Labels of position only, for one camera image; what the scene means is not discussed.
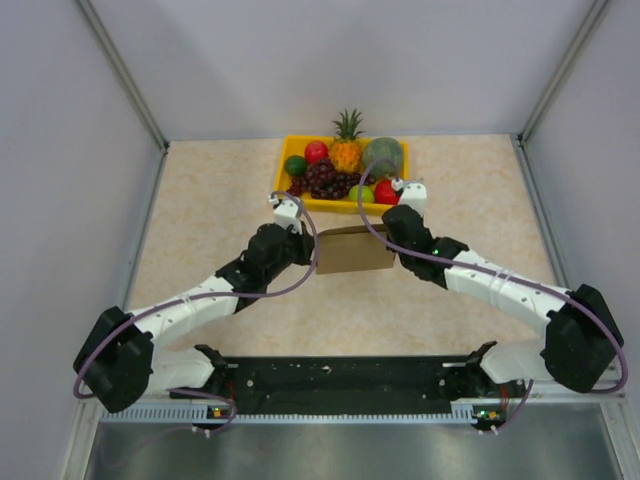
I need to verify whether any brown cardboard box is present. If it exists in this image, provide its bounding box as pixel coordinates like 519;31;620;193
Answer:
316;225;396;275

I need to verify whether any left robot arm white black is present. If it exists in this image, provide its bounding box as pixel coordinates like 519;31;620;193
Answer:
73;223;318;413

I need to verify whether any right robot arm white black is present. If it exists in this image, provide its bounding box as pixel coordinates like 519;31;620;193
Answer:
382;205;624;396

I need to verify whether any purple grape bunch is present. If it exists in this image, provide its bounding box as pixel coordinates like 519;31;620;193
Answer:
286;158;361;200

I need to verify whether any dark green lime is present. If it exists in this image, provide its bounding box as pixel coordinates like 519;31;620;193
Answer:
284;155;308;177

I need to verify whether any light green apple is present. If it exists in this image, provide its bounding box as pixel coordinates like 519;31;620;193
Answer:
348;184;375;203

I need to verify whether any red apple at back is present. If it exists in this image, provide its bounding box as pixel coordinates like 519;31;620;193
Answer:
304;140;329;165

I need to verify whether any red tomato fruit front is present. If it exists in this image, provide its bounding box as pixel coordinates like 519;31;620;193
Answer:
374;179;399;205

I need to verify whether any pineapple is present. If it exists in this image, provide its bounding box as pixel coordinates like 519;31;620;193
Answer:
329;109;364;174

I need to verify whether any green netted melon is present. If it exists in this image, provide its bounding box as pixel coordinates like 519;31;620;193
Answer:
361;137;405;179

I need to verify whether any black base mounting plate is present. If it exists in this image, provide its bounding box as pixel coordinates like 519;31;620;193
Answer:
200;356;526;416

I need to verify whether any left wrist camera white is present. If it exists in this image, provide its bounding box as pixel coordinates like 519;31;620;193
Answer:
268;192;302;235

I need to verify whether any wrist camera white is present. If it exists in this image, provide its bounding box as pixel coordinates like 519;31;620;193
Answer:
391;179;428;217
268;192;302;235

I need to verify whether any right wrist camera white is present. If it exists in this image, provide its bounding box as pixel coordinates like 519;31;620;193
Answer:
391;179;428;217

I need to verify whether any white cable duct strip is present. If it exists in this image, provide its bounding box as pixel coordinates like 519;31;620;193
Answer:
100;401;501;426

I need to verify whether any right aluminium frame post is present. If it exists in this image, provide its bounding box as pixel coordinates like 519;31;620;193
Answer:
517;0;614;146

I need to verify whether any aluminium frame post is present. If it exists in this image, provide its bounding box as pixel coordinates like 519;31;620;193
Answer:
74;0;169;151
517;0;614;146

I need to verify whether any left aluminium frame post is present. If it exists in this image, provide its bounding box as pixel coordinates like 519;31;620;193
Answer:
74;0;169;151

